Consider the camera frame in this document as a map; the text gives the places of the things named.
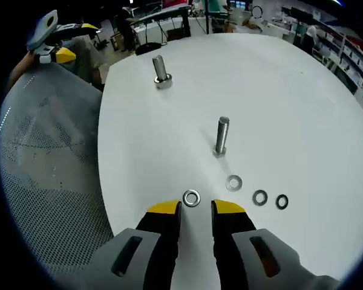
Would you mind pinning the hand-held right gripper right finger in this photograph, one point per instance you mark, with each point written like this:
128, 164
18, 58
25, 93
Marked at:
239, 241

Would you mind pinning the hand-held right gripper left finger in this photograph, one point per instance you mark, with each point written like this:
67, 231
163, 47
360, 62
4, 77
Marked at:
157, 241

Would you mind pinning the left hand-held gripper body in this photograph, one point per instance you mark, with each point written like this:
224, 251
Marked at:
41, 30

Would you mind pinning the dark metal washer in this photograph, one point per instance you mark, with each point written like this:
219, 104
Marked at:
278, 201
256, 197

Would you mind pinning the silver metal washer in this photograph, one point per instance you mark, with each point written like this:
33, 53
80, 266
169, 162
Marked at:
186, 197
229, 182

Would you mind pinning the short thick threaded stud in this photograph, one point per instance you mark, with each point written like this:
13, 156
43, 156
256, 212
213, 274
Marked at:
161, 74

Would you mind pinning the long thin threaded stud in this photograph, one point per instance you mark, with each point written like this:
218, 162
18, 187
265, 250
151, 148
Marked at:
222, 136

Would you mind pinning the black rounded object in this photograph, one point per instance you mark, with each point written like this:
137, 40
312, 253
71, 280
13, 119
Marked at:
148, 49

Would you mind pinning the grey mesh office chair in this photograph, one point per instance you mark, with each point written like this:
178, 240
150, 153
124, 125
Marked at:
48, 157

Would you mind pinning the white storage shelving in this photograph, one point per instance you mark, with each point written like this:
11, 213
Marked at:
351, 60

